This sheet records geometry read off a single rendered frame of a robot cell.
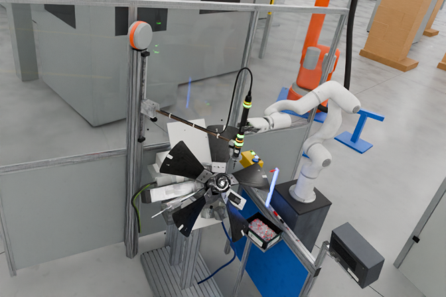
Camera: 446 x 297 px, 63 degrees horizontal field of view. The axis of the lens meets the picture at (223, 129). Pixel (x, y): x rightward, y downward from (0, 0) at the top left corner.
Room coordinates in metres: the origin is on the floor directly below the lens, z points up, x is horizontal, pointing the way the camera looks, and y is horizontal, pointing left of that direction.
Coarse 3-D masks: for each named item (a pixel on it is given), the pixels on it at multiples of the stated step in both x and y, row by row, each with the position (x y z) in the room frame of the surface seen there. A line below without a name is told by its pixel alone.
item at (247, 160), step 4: (244, 152) 2.22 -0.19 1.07; (248, 152) 2.23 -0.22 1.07; (244, 156) 2.18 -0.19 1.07; (248, 156) 2.18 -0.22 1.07; (252, 156) 2.19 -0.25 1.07; (240, 160) 2.21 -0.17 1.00; (244, 160) 2.17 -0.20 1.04; (248, 160) 2.14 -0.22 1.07; (252, 160) 2.14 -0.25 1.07; (260, 160) 2.16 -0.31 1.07; (244, 164) 2.16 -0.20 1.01; (248, 164) 2.13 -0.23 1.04; (260, 164) 2.13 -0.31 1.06
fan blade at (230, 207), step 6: (228, 198) 1.69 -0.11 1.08; (228, 204) 1.62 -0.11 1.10; (228, 210) 1.58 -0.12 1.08; (234, 210) 1.65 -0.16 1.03; (228, 216) 1.55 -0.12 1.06; (234, 216) 1.59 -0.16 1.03; (240, 216) 1.66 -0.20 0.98; (234, 222) 1.56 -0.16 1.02; (240, 222) 1.61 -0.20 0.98; (246, 222) 1.66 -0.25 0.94; (234, 228) 1.53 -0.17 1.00; (240, 228) 1.57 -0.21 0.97; (246, 228) 1.62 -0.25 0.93; (234, 234) 1.50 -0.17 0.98; (240, 234) 1.54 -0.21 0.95; (234, 240) 1.48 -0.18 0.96
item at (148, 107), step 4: (144, 100) 1.99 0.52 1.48; (148, 100) 2.01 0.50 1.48; (144, 104) 1.95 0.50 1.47; (148, 104) 1.96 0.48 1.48; (152, 104) 1.97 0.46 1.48; (156, 104) 1.98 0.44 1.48; (144, 108) 1.95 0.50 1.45; (148, 108) 1.94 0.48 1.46; (152, 108) 1.93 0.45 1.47; (156, 108) 1.96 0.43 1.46; (144, 112) 1.95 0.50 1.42; (148, 112) 1.94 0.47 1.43; (152, 112) 1.93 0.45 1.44; (156, 112) 1.96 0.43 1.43; (152, 116) 1.93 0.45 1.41
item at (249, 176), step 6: (246, 168) 1.88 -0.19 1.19; (252, 168) 1.89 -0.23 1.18; (258, 168) 1.91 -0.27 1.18; (234, 174) 1.78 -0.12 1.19; (240, 174) 1.80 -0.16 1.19; (246, 174) 1.82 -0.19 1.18; (252, 174) 1.84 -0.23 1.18; (258, 174) 1.85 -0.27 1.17; (264, 174) 1.88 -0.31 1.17; (240, 180) 1.74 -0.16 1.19; (246, 180) 1.76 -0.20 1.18; (252, 180) 1.78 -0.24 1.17; (258, 180) 1.80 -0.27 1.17; (264, 180) 1.83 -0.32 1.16; (252, 186) 1.74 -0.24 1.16; (258, 186) 1.76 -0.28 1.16; (264, 186) 1.78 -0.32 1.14
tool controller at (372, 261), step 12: (336, 228) 1.43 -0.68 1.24; (348, 228) 1.43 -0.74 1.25; (336, 240) 1.38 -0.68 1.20; (348, 240) 1.36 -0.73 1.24; (360, 240) 1.36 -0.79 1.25; (336, 252) 1.38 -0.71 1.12; (348, 252) 1.31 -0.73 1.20; (360, 252) 1.29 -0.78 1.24; (372, 252) 1.29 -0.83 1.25; (348, 264) 1.31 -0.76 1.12; (360, 264) 1.24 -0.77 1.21; (372, 264) 1.23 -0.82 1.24; (360, 276) 1.24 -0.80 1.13; (372, 276) 1.25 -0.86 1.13
